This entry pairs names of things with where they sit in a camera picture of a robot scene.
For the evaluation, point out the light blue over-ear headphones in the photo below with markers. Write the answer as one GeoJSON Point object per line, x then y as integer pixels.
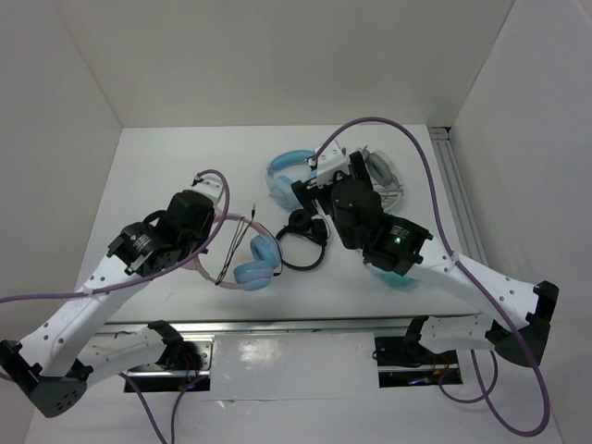
{"type": "Point", "coordinates": [278, 184]}

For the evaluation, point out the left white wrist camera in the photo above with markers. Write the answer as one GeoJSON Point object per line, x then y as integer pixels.
{"type": "Point", "coordinates": [209, 186]}

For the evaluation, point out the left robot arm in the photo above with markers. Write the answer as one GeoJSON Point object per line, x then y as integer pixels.
{"type": "Point", "coordinates": [56, 363]}

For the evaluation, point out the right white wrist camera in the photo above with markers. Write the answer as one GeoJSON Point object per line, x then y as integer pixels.
{"type": "Point", "coordinates": [332, 161]}

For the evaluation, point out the small black on-ear headphones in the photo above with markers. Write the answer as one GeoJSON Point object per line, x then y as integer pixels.
{"type": "Point", "coordinates": [314, 229]}

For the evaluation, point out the aluminium rail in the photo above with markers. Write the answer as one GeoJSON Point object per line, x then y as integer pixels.
{"type": "Point", "coordinates": [320, 325]}
{"type": "Point", "coordinates": [462, 211]}

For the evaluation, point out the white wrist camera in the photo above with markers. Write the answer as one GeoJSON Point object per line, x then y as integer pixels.
{"type": "Point", "coordinates": [209, 186]}
{"type": "Point", "coordinates": [332, 161]}

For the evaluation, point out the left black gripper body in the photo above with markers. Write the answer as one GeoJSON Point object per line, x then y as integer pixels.
{"type": "Point", "coordinates": [197, 238]}

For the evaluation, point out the pink blue cat-ear headphones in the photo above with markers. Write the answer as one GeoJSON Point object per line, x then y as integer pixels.
{"type": "Point", "coordinates": [255, 275]}

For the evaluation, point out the aluminium rail right side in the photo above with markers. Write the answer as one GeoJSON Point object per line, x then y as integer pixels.
{"type": "Point", "coordinates": [462, 211]}

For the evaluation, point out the white teal cat-ear headphones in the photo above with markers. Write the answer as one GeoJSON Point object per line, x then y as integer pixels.
{"type": "Point", "coordinates": [393, 277]}

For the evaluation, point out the white grey gaming headset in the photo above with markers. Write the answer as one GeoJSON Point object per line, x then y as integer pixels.
{"type": "Point", "coordinates": [384, 178]}

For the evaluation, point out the aluminium rail front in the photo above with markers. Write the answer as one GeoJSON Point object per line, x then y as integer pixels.
{"type": "Point", "coordinates": [320, 325]}

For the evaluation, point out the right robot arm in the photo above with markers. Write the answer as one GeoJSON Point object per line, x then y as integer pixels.
{"type": "Point", "coordinates": [514, 316]}

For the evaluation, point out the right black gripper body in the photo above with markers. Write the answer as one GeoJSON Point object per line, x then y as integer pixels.
{"type": "Point", "coordinates": [305, 193]}

